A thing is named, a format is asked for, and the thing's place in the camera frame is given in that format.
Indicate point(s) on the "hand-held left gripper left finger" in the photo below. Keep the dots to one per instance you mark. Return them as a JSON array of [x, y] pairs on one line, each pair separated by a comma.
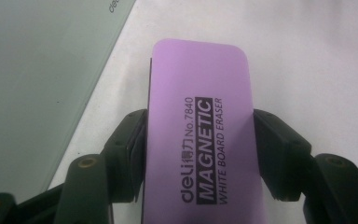
[[126, 149]]

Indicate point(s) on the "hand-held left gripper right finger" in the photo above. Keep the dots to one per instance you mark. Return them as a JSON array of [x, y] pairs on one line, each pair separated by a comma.
[[279, 155]]

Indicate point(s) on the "purple whiteboard eraser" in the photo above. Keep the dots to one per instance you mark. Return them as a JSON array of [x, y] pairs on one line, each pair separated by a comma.
[[199, 124]]

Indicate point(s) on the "frosted glass whiteboard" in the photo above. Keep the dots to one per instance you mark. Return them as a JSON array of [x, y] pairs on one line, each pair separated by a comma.
[[43, 77]]

